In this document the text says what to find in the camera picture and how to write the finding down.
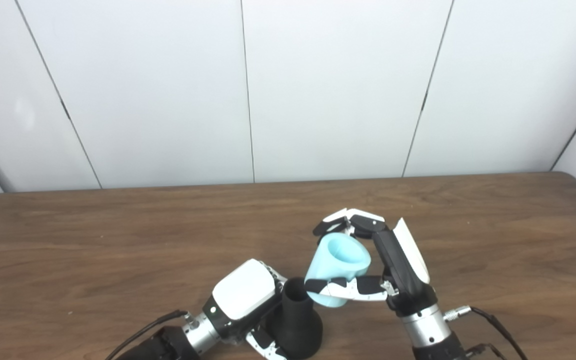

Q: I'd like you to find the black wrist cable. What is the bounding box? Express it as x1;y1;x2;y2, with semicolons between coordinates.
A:
104;310;189;360
443;305;529;360

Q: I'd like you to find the light blue cylinder cup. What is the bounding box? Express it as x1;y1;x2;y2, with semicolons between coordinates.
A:
304;233;372;308

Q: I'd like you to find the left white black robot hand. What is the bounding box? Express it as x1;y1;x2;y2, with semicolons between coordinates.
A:
202;258;289;360

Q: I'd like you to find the black flared nozzle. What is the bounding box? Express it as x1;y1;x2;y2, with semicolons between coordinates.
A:
267;277;324;360

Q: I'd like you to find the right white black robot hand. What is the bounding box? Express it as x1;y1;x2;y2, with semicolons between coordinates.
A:
304;208;439;317

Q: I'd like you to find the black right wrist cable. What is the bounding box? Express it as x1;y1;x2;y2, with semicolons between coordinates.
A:
443;305;529;360

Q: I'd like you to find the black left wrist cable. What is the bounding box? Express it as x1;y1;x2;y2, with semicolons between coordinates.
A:
104;310;189;360

